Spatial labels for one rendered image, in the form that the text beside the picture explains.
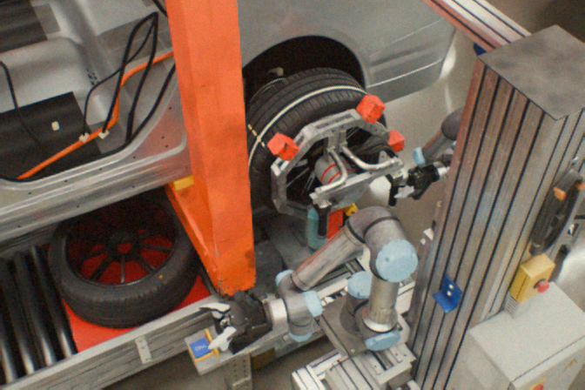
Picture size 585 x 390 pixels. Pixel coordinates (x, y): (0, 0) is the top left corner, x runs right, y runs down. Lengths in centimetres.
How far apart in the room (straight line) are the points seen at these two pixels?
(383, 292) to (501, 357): 37
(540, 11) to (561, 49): 399
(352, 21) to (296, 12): 30
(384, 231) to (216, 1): 79
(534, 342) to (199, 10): 132
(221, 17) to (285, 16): 84
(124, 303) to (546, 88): 204
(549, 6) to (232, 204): 383
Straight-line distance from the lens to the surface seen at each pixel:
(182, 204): 306
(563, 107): 154
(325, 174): 285
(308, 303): 204
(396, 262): 192
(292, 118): 272
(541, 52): 168
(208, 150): 224
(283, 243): 345
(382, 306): 214
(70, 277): 314
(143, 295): 302
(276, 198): 286
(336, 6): 287
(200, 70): 203
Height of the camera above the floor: 298
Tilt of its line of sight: 47 degrees down
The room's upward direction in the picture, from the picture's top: straight up
